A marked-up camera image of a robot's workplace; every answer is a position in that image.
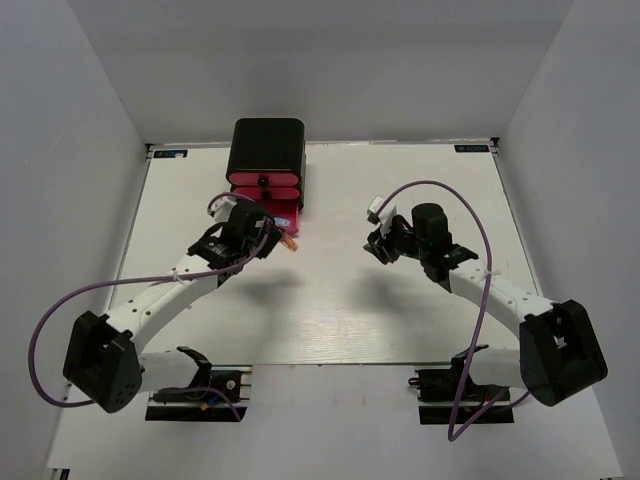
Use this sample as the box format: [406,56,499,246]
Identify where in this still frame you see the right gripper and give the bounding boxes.
[364,216,430,264]

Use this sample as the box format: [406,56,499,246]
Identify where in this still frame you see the orange correction tape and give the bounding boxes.
[280,235,298,252]

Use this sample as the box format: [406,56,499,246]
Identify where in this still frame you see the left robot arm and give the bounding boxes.
[63,200,287,413]

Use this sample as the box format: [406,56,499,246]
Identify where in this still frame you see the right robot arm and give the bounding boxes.
[364,196,608,406]

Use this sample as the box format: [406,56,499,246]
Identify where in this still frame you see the black drawer cabinet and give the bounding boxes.
[226,118,306,208]

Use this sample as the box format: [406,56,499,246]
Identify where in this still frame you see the blue table corner sticker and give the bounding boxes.
[454,144,491,153]

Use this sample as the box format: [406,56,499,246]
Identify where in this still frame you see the left blue table sticker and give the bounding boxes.
[153,149,188,159]

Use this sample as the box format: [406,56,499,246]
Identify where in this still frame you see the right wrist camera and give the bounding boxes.
[366,196,397,238]

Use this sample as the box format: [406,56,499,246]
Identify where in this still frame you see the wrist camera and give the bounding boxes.
[206,195,237,222]
[366,196,397,238]

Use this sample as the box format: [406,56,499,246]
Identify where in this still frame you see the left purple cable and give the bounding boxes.
[27,192,276,421]

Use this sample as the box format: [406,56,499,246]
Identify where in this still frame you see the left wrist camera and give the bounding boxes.
[206,195,237,222]

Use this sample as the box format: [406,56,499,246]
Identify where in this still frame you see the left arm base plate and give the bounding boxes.
[145,365,253,423]

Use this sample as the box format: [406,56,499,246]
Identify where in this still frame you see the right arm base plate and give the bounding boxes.
[408,367,516,427]

